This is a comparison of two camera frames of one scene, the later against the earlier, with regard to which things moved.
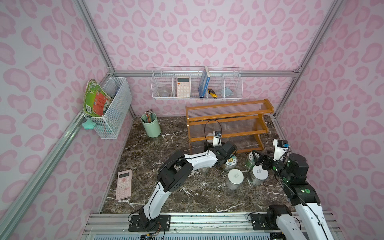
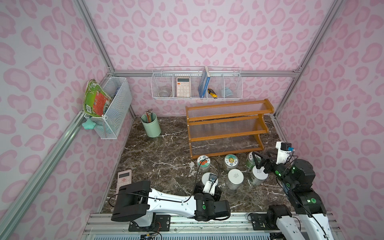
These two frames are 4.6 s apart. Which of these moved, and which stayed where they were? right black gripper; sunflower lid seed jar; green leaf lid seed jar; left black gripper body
Moved: left black gripper body
Stayed: sunflower lid seed jar; green leaf lid seed jar; right black gripper
